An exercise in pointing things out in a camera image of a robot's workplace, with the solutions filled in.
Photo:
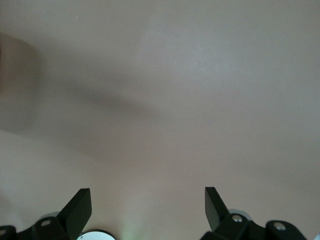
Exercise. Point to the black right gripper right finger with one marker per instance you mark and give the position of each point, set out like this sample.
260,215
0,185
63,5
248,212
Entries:
217,215

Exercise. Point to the brown table mat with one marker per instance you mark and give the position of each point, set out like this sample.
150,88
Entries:
160,75

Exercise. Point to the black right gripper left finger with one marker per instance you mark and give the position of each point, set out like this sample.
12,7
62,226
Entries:
72,217

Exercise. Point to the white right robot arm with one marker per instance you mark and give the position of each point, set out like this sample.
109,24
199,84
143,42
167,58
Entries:
96,236

